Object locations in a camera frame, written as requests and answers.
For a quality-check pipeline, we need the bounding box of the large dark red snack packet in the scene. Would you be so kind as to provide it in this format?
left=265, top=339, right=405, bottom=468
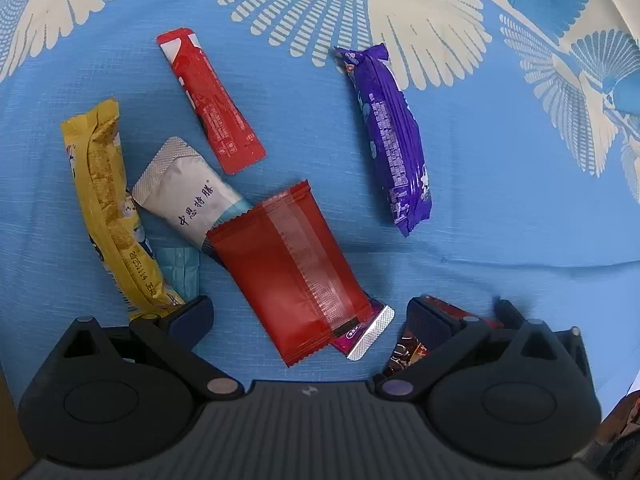
left=206, top=180, right=375, bottom=368

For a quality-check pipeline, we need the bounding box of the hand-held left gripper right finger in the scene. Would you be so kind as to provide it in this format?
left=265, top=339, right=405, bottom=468
left=372, top=296, right=557, bottom=401

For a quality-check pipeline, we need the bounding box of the purple snack packet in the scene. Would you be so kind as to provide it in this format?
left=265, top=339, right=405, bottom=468
left=333, top=43, right=432, bottom=238

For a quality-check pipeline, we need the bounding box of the yellow snack packet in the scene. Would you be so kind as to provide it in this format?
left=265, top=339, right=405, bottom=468
left=60, top=99, right=187, bottom=322

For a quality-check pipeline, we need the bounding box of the light blue snack packet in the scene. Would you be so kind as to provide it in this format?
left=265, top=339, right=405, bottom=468
left=152, top=246, right=203, bottom=356

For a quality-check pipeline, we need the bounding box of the red snack bar packet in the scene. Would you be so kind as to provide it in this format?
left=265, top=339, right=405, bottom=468
left=420, top=295, right=506, bottom=331

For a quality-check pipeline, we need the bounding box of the red stick snack packet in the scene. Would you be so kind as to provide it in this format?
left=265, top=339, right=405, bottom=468
left=156, top=26, right=267, bottom=176

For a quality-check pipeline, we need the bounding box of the pink and silver snack packet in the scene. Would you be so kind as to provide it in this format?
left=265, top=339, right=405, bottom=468
left=330, top=296, right=396, bottom=362

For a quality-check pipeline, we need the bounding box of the brown chocolate wrapper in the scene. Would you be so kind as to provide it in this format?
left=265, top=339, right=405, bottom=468
left=382, top=327, right=431, bottom=378

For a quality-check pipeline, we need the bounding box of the white snack packet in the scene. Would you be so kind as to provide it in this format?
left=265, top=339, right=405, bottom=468
left=131, top=136, right=253, bottom=261

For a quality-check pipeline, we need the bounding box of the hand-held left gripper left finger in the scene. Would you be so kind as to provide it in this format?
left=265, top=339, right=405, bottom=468
left=60, top=296, right=246, bottom=402

